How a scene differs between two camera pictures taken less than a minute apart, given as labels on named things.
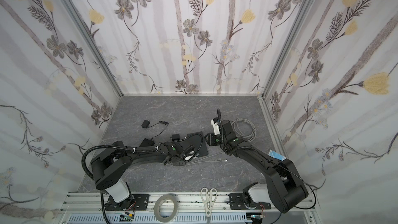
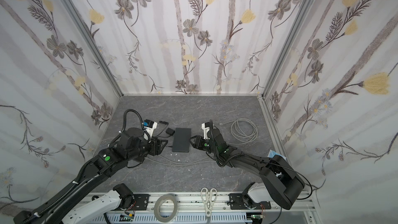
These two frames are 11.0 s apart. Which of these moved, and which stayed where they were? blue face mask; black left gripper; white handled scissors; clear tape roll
Moved: black left gripper
Stayed: white handled scissors; clear tape roll; blue face mask
